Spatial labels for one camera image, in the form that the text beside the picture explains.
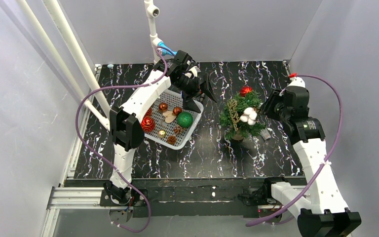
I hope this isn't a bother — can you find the white cotton ornament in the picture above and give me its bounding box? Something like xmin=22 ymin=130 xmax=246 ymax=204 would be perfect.
xmin=239 ymin=107 xmax=258 ymax=126

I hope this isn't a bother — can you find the red glitter ornament ball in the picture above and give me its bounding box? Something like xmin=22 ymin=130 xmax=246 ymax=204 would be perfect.
xmin=239 ymin=86 xmax=253 ymax=97

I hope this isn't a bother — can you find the small green christmas tree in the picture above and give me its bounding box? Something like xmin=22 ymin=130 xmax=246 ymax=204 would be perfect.
xmin=219 ymin=90 xmax=265 ymax=141

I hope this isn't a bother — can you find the gold merry christmas sign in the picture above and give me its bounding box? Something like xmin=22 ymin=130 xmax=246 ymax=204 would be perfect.
xmin=227 ymin=99 xmax=240 ymax=132

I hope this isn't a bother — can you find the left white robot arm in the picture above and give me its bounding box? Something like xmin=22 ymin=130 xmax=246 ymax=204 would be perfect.
xmin=104 ymin=50 xmax=217 ymax=199

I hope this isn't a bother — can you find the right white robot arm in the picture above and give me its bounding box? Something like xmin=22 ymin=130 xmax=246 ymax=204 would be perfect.
xmin=260 ymin=85 xmax=362 ymax=237

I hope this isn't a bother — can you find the orange shiny ornament ball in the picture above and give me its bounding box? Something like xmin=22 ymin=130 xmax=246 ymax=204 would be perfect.
xmin=172 ymin=107 xmax=183 ymax=116

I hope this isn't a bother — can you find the green glitter ornament ball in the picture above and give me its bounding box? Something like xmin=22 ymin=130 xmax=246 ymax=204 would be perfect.
xmin=176 ymin=112 xmax=193 ymax=128

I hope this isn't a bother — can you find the wooden heart ornament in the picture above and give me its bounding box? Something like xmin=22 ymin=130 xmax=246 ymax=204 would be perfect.
xmin=162 ymin=111 xmax=177 ymax=124

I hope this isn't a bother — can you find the white plastic basket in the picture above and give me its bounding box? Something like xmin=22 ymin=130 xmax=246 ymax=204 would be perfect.
xmin=145 ymin=89 xmax=202 ymax=150

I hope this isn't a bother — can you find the blue pipe valve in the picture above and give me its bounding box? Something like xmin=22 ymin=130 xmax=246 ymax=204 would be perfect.
xmin=157 ymin=41 xmax=177 ymax=57

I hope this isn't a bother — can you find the frosted pine cone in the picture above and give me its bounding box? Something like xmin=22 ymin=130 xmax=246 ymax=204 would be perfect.
xmin=173 ymin=125 xmax=185 ymax=135

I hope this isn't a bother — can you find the red patterned ornament ball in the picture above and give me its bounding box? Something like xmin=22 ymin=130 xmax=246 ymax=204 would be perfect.
xmin=145 ymin=108 xmax=152 ymax=117

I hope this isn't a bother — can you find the gold ornament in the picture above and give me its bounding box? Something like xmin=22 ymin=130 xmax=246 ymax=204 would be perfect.
xmin=157 ymin=129 xmax=166 ymax=138

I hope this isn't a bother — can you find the brown pine cone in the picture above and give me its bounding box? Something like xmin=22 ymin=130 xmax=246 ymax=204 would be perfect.
xmin=167 ymin=135 xmax=177 ymax=146

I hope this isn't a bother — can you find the white pvc pipe stand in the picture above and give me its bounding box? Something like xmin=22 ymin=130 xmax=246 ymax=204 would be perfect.
xmin=144 ymin=0 xmax=162 ymax=64

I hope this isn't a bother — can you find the thick white diagonal pole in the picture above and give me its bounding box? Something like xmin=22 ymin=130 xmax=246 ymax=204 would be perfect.
xmin=42 ymin=0 xmax=112 ymax=117

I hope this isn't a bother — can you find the thin white diagonal pole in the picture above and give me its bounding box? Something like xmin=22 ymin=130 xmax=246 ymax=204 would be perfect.
xmin=17 ymin=0 xmax=109 ymax=130

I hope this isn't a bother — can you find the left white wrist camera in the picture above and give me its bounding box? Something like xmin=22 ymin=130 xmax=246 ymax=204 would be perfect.
xmin=185 ymin=66 xmax=200 ymax=79

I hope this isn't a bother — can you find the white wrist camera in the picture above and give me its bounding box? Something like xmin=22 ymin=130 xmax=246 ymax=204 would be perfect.
xmin=185 ymin=66 xmax=200 ymax=79
xmin=279 ymin=73 xmax=305 ymax=96

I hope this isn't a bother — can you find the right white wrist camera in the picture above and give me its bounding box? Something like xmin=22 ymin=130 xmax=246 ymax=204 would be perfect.
xmin=279 ymin=73 xmax=305 ymax=96

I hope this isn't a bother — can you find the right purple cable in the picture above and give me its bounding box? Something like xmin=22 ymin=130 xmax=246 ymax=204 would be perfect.
xmin=245 ymin=74 xmax=344 ymax=227

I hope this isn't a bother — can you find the aluminium frame rail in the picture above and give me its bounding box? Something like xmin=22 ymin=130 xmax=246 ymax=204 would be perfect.
xmin=40 ymin=78 xmax=112 ymax=237

